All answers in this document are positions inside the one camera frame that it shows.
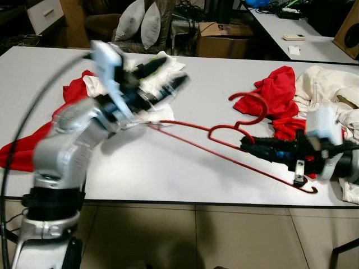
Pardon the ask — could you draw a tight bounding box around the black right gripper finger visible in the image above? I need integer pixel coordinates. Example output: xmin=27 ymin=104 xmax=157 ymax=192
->
xmin=240 ymin=136 xmax=288 ymax=150
xmin=241 ymin=147 xmax=288 ymax=164

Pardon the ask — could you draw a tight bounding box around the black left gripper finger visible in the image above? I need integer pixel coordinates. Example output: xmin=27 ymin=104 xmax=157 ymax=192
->
xmin=150 ymin=75 xmax=190 ymax=101
xmin=134 ymin=56 xmax=170 ymax=80

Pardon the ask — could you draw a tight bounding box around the white cartoon print T-shirt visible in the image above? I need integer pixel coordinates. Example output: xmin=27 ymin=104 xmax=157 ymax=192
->
xmin=84 ymin=52 xmax=188 ymax=125

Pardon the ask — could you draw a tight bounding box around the red clothes hanger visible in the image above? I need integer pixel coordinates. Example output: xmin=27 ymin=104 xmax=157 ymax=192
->
xmin=149 ymin=91 xmax=319 ymax=194

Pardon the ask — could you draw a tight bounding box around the grey pillow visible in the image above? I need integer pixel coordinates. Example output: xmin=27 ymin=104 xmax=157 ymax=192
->
xmin=115 ymin=0 xmax=145 ymax=43
xmin=140 ymin=3 xmax=162 ymax=50

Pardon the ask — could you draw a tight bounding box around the red garment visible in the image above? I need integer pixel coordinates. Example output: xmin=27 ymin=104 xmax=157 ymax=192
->
xmin=0 ymin=70 xmax=96 ymax=173
xmin=234 ymin=66 xmax=308 ymax=142

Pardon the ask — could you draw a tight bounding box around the cardboard box with black print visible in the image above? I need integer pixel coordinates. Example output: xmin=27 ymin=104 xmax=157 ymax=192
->
xmin=196 ymin=21 xmax=256 ymax=59

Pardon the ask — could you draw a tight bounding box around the brown armchair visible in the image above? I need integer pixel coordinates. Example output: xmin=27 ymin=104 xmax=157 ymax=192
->
xmin=83 ymin=0 xmax=179 ymax=55

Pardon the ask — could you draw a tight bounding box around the cream white jacket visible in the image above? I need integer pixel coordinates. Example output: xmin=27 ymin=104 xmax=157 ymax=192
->
xmin=293 ymin=66 xmax=359 ymax=205

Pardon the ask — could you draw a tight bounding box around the white table with black legs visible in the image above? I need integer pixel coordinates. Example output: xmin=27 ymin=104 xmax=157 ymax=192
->
xmin=0 ymin=46 xmax=359 ymax=269

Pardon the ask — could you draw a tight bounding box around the white desk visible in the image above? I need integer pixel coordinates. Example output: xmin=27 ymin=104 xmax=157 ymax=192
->
xmin=244 ymin=6 xmax=359 ymax=65

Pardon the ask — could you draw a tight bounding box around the wooden speaker with black face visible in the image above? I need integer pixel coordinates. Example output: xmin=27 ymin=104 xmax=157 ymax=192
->
xmin=333 ymin=0 xmax=359 ymax=59

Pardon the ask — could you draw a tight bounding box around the white drawer unit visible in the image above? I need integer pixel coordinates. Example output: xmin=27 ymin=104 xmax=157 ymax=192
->
xmin=27 ymin=0 xmax=63 ymax=35

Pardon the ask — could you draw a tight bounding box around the blue plastic item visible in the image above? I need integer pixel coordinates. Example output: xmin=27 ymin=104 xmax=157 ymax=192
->
xmin=245 ymin=0 xmax=270 ymax=8

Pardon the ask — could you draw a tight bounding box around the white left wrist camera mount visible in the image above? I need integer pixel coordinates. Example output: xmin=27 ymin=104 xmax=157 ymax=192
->
xmin=89 ymin=39 xmax=138 ymax=123

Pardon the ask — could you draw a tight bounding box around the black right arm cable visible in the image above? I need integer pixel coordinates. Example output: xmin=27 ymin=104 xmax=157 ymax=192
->
xmin=324 ymin=140 xmax=359 ymax=153

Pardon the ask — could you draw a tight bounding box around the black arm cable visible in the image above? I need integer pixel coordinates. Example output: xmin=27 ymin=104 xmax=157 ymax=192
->
xmin=324 ymin=140 xmax=359 ymax=153
xmin=0 ymin=52 xmax=93 ymax=269

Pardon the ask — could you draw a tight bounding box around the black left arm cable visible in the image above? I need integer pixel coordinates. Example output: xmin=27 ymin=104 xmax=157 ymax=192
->
xmin=0 ymin=52 xmax=93 ymax=269

